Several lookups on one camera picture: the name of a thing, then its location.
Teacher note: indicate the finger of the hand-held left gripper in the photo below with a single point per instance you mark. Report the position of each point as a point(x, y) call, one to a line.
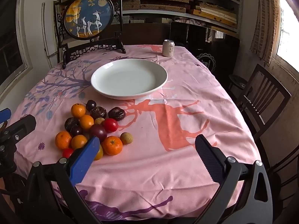
point(4, 115)
point(22, 124)

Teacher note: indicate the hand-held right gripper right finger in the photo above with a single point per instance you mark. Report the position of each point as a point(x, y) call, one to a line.
point(210, 159)

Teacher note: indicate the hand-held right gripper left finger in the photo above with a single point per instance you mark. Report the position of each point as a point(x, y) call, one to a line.
point(84, 161)

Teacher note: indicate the red cherry tomato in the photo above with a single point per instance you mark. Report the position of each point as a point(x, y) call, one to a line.
point(110, 125)
point(67, 152)

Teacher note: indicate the dark purple plum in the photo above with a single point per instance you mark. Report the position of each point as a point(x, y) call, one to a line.
point(76, 130)
point(98, 132)

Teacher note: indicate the dark brown mangosteen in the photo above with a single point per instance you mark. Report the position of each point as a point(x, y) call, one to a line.
point(71, 124)

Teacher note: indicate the dark purple cherry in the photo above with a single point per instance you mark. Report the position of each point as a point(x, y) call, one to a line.
point(90, 105)

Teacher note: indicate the white plate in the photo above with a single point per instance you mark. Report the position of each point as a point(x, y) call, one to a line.
point(128, 79)

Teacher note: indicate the white framed window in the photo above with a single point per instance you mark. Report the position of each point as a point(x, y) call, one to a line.
point(11, 39)

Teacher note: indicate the pink printed tablecloth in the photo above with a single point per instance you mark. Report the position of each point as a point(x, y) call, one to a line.
point(186, 86)

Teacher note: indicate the dark round stool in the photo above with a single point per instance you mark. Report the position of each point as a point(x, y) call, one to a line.
point(238, 81)

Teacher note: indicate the dark wooden chair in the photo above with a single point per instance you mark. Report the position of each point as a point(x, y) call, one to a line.
point(264, 91)

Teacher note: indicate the pale beverage can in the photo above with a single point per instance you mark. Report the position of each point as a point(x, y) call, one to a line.
point(168, 48)

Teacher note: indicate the black cabinet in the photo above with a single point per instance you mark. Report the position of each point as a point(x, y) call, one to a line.
point(198, 37)

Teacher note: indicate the round deer table screen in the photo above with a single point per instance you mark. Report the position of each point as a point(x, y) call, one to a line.
point(86, 16)

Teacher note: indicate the brick pattern curtain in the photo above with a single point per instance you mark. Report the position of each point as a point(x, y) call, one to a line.
point(265, 23)

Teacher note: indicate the stack of wooden boards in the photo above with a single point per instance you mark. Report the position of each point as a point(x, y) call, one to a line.
point(217, 12)

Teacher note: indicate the bright window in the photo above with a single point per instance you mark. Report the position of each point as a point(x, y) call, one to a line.
point(288, 28)

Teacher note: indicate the white wall shelf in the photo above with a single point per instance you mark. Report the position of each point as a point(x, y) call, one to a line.
point(236, 0)

